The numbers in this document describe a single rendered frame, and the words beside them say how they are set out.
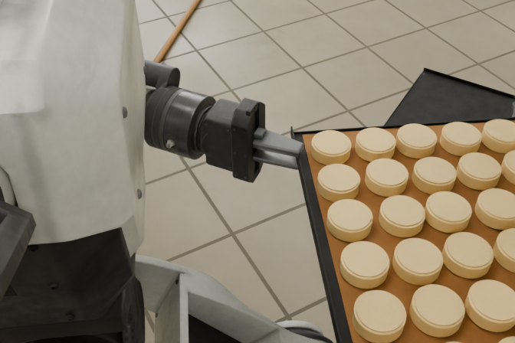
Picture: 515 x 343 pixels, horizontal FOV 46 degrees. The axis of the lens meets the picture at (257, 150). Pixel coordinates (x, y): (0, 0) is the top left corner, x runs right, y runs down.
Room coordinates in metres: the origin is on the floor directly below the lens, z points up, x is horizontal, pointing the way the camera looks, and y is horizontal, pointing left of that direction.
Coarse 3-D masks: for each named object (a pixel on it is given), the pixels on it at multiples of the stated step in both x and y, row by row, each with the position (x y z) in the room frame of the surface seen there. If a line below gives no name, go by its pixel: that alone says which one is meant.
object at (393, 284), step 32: (480, 128) 0.63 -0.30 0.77; (352, 160) 0.56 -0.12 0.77; (416, 160) 0.56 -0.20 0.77; (448, 160) 0.56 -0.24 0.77; (416, 192) 0.51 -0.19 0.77; (480, 192) 0.51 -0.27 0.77; (512, 192) 0.51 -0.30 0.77; (480, 224) 0.46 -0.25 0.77; (352, 288) 0.37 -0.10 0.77; (384, 288) 0.37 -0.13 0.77; (416, 288) 0.37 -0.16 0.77; (448, 288) 0.37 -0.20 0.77; (512, 288) 0.37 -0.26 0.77; (352, 320) 0.33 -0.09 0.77
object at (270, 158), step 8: (256, 152) 0.58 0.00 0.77; (264, 152) 0.58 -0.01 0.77; (272, 152) 0.58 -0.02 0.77; (256, 160) 0.57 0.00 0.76; (264, 160) 0.57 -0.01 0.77; (272, 160) 0.57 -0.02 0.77; (280, 160) 0.57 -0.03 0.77; (288, 160) 0.57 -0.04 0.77; (296, 160) 0.57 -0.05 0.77; (296, 168) 0.56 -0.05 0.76
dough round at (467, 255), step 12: (456, 240) 0.42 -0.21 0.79; (468, 240) 0.42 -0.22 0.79; (480, 240) 0.42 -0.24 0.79; (444, 252) 0.40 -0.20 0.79; (456, 252) 0.40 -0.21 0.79; (468, 252) 0.40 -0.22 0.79; (480, 252) 0.40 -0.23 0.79; (492, 252) 0.40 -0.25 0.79; (444, 264) 0.40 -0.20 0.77; (456, 264) 0.39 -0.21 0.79; (468, 264) 0.38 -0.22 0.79; (480, 264) 0.38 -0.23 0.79; (468, 276) 0.38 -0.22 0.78; (480, 276) 0.38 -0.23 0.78
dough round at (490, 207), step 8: (488, 192) 0.49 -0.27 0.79; (496, 192) 0.49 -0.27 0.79; (504, 192) 0.49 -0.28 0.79; (480, 200) 0.48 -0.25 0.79; (488, 200) 0.47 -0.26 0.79; (496, 200) 0.47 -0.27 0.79; (504, 200) 0.47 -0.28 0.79; (512, 200) 0.47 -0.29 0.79; (480, 208) 0.47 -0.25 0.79; (488, 208) 0.46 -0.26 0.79; (496, 208) 0.46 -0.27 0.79; (504, 208) 0.46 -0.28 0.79; (512, 208) 0.46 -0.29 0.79; (480, 216) 0.46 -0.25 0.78; (488, 216) 0.45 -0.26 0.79; (496, 216) 0.45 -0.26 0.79; (504, 216) 0.45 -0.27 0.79; (512, 216) 0.45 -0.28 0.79; (488, 224) 0.45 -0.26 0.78; (496, 224) 0.45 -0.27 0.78; (504, 224) 0.45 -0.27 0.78; (512, 224) 0.45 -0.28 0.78
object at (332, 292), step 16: (352, 128) 0.62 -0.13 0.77; (384, 128) 0.63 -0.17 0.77; (304, 160) 0.56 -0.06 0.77; (304, 176) 0.53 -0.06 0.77; (304, 192) 0.50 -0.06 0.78; (320, 224) 0.46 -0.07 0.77; (320, 240) 0.43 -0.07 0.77; (320, 256) 0.40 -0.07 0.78; (336, 288) 0.37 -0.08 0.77; (336, 304) 0.35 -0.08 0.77; (336, 320) 0.33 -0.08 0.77; (336, 336) 0.31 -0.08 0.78
